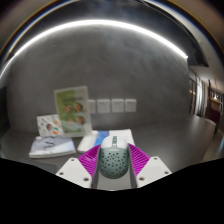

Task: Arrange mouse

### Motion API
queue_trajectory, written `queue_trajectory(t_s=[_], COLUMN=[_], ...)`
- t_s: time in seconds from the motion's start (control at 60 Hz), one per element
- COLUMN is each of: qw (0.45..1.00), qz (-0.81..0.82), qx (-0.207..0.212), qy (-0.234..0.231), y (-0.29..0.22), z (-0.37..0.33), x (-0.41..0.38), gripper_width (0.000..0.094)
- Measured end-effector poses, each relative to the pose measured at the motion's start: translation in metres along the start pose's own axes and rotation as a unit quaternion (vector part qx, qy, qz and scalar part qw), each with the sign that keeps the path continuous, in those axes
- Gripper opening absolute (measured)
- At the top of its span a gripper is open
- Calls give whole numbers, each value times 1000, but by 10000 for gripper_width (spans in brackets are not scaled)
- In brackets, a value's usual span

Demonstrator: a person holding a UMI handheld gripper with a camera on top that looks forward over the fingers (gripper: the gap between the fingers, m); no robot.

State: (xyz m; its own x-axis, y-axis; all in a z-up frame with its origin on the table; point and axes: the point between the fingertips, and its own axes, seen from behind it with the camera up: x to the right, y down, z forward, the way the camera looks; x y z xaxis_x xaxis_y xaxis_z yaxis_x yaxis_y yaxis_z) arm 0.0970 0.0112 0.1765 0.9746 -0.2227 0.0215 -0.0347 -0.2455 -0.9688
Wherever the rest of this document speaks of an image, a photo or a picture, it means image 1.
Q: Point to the green leaflet in clear stand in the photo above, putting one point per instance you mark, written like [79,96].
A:
[73,111]

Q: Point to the grey booklet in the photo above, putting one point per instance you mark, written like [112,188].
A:
[51,146]

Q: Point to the small colourful illustrated card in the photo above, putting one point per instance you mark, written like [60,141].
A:
[48,126]

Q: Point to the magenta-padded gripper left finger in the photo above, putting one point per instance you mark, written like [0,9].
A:
[87,162]

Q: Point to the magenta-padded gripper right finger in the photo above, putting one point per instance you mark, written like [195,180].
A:
[140,159]

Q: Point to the glass window with dark frame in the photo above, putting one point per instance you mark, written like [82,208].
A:
[199,96]

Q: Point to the white book with blue stripe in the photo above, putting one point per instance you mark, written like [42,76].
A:
[89,141]

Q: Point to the white LED light strip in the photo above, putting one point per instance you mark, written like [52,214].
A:
[100,22]

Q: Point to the green and white perforated mouse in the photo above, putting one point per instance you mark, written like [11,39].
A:
[114,160]

